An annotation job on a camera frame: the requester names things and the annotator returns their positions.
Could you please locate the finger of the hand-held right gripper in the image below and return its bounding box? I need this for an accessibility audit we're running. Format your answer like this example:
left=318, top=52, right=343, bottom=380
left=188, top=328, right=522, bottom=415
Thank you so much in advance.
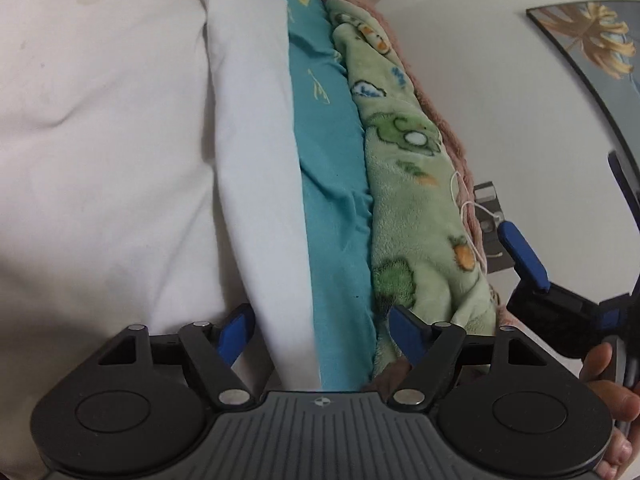
left=498, top=220, right=552, bottom=294
left=607, top=150, right=640, bottom=211

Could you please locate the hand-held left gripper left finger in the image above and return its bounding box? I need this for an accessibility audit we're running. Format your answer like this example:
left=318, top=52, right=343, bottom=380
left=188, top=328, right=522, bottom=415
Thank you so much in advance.
left=75, top=303, right=258, bottom=410

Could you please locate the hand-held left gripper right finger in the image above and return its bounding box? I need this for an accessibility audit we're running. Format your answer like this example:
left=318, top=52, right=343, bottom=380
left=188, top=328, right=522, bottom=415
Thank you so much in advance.
left=388, top=304, right=556, bottom=408

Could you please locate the white printed T-shirt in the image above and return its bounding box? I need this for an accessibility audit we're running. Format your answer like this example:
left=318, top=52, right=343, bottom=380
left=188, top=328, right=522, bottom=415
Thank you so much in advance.
left=0, top=0, right=323, bottom=480

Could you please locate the person's right hand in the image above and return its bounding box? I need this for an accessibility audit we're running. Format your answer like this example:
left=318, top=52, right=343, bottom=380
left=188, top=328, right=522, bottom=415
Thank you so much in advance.
left=580, top=343, right=640, bottom=480

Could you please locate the green cartoon fleece blanket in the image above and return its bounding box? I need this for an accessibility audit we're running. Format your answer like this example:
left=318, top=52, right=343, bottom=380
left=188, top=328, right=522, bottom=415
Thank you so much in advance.
left=325, top=0, right=501, bottom=376

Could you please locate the pink fluffy blanket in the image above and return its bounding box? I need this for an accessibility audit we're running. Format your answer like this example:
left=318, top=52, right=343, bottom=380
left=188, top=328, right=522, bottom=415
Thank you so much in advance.
left=305, top=0, right=508, bottom=391

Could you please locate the teal printed bed sheet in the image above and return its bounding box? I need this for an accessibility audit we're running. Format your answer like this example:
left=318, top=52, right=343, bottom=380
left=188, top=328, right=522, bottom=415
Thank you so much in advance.
left=280, top=0, right=377, bottom=392

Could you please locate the grey wall socket panel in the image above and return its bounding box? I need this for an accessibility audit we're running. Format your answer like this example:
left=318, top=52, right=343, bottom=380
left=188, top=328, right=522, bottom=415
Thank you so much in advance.
left=472, top=182, right=514, bottom=275

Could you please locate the white charging cable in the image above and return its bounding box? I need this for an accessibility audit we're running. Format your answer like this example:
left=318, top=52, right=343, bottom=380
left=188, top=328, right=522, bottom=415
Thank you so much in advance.
left=449, top=170, right=505, bottom=277

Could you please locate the leaf print wall picture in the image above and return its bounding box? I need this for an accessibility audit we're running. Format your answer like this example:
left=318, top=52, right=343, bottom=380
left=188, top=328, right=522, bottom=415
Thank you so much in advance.
left=526, top=2, right=640, bottom=181

